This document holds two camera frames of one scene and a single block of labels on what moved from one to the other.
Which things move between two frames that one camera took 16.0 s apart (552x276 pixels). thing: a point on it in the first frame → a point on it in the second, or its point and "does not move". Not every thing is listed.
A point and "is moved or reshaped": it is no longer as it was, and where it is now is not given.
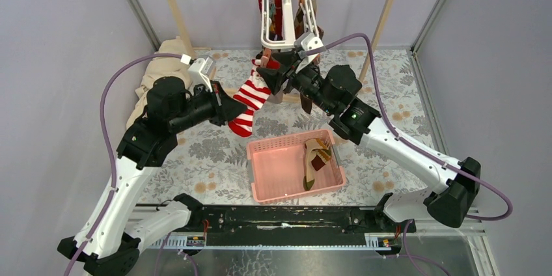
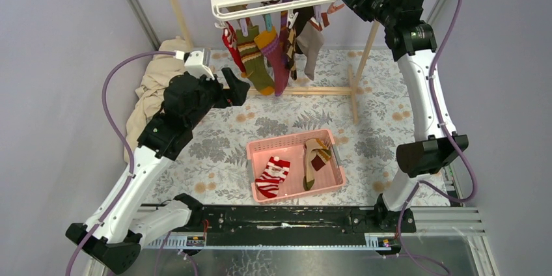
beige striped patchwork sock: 317,153 does not move
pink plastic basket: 278,167 does not move
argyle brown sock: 306,103 → 291,51
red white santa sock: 253,94 → 274,173
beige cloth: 160,68 does not move
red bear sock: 277,10 → 230,39
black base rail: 291,226 does not move
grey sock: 277,98 is moved or reshaped
